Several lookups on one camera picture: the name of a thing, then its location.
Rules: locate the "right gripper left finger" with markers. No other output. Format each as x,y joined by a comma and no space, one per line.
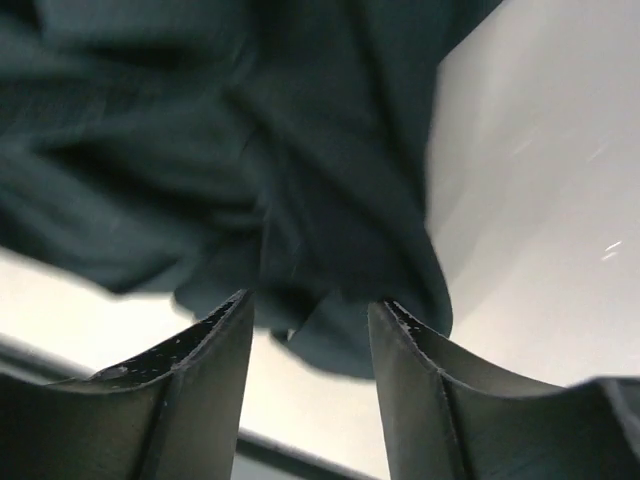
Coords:
171,412

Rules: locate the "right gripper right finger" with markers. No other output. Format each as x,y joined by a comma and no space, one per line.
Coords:
449,414

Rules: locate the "black t-shirt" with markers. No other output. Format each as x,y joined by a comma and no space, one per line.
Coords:
199,148

